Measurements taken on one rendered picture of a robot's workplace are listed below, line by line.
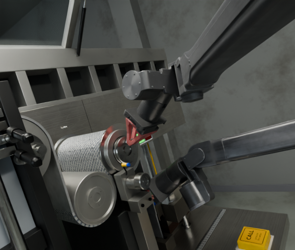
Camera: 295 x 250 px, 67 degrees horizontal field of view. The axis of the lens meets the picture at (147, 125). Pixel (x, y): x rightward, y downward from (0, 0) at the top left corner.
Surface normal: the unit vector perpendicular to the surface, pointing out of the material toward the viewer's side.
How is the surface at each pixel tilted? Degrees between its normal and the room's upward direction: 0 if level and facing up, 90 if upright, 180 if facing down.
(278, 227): 0
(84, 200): 90
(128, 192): 90
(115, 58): 90
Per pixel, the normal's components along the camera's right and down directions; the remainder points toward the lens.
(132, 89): -0.69, 0.07
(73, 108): 0.75, -0.14
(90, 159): -0.59, 0.32
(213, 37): -0.98, 0.16
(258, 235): -0.28, -0.95
